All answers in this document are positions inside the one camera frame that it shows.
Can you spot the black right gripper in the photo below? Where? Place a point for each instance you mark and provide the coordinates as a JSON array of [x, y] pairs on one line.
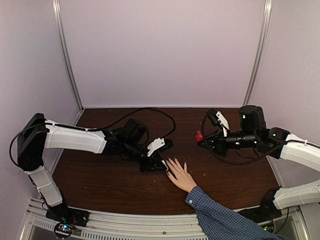
[[220, 147]]

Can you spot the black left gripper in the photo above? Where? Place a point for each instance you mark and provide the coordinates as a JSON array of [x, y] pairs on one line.
[[155, 160]]

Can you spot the red nail polish bottle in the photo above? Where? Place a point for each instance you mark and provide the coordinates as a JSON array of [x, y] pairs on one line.
[[199, 136]]

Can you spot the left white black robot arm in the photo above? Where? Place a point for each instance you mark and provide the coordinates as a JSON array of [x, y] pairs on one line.
[[40, 134]]

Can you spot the blue checked shirt forearm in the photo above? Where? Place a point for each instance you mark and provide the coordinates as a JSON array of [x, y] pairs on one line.
[[221, 223]]

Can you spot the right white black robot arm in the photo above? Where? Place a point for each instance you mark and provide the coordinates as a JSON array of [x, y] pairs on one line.
[[274, 142]]

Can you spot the pale hand with long nails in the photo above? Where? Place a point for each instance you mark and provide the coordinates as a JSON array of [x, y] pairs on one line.
[[179, 175]]

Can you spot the round green circuit board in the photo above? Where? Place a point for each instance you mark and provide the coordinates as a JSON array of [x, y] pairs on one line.
[[63, 230]]

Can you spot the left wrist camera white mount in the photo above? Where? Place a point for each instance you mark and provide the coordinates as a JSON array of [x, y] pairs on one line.
[[159, 144]]

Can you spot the right aluminium corner post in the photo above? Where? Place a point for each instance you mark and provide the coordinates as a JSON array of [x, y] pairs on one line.
[[262, 40]]

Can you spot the aluminium corner post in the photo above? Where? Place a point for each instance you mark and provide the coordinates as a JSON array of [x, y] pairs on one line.
[[56, 4], [262, 40]]

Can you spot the left aluminium corner post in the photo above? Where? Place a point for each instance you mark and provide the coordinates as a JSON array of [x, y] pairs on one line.
[[56, 4]]

